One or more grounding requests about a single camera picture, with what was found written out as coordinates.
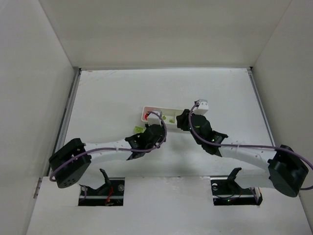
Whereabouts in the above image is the large green lego plate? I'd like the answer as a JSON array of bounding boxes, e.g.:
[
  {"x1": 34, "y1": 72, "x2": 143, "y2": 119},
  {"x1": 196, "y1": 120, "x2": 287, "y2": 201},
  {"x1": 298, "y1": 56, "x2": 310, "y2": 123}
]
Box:
[{"x1": 134, "y1": 126, "x2": 145, "y2": 134}]

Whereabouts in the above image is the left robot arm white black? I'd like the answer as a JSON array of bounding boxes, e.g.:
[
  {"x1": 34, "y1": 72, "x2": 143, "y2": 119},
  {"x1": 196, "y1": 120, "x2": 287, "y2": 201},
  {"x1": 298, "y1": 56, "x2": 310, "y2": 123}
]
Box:
[{"x1": 49, "y1": 124, "x2": 167, "y2": 188}]

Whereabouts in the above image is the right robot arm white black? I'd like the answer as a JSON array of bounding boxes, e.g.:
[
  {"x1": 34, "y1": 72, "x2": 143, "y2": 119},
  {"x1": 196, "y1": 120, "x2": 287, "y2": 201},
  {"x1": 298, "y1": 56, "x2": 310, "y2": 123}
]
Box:
[{"x1": 176, "y1": 109, "x2": 309, "y2": 197}]

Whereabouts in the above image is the white three-compartment tray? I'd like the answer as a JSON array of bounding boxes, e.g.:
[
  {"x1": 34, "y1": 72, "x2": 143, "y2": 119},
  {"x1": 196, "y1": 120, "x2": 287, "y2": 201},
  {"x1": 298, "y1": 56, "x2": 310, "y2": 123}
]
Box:
[{"x1": 141, "y1": 106, "x2": 183, "y2": 131}]

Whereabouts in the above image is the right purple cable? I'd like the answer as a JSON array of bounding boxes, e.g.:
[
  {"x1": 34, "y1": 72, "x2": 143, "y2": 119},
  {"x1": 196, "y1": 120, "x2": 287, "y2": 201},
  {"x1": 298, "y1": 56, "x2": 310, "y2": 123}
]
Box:
[{"x1": 189, "y1": 102, "x2": 313, "y2": 190}]

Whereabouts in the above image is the purple cable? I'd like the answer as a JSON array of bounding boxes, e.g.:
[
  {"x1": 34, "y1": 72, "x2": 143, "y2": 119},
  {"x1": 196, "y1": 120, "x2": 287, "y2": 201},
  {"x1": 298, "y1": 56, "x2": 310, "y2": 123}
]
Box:
[
  {"x1": 189, "y1": 102, "x2": 313, "y2": 190},
  {"x1": 49, "y1": 111, "x2": 167, "y2": 182}
]

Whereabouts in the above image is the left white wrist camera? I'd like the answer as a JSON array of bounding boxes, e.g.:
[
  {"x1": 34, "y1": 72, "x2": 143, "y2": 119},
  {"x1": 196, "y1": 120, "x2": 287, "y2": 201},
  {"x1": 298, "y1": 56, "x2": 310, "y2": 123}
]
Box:
[{"x1": 147, "y1": 110, "x2": 162, "y2": 125}]

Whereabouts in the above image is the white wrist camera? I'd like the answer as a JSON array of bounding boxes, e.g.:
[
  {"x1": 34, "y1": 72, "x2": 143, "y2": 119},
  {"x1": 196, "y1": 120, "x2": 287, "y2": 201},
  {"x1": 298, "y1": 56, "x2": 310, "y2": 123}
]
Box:
[
  {"x1": 147, "y1": 110, "x2": 162, "y2": 125},
  {"x1": 193, "y1": 99, "x2": 209, "y2": 115}
]

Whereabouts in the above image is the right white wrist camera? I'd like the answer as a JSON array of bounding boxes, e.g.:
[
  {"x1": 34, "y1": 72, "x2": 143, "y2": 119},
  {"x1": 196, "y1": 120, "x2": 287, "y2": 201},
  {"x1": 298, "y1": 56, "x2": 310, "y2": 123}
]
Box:
[{"x1": 193, "y1": 99, "x2": 209, "y2": 115}]

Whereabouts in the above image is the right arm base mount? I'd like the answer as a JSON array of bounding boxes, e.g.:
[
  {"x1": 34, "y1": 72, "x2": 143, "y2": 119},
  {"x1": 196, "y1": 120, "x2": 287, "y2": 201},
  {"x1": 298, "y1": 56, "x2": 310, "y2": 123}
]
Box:
[{"x1": 210, "y1": 167, "x2": 263, "y2": 206}]

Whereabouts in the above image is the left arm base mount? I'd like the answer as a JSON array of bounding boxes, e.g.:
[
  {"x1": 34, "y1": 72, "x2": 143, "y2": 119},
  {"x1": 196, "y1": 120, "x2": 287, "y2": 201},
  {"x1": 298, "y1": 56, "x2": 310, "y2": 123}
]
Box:
[{"x1": 78, "y1": 169, "x2": 125, "y2": 207}]

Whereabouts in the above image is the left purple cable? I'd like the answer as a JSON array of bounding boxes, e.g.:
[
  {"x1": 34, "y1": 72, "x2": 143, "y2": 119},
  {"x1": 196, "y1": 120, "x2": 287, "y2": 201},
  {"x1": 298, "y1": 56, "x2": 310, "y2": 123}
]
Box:
[{"x1": 49, "y1": 111, "x2": 167, "y2": 182}]

